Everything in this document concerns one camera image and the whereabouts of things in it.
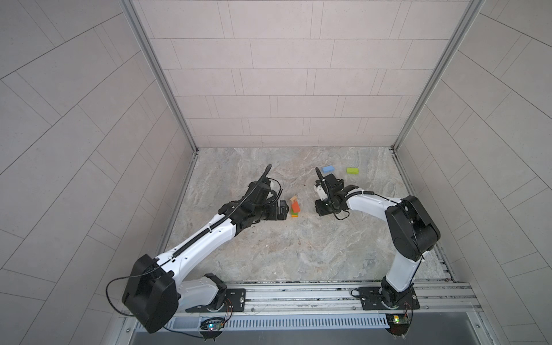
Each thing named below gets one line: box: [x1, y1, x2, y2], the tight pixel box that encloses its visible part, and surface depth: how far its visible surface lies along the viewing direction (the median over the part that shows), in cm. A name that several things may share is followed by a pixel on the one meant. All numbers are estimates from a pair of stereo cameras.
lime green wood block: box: [346, 167, 359, 175], surface depth 110 cm
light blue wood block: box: [322, 165, 336, 174], surface depth 111 cm
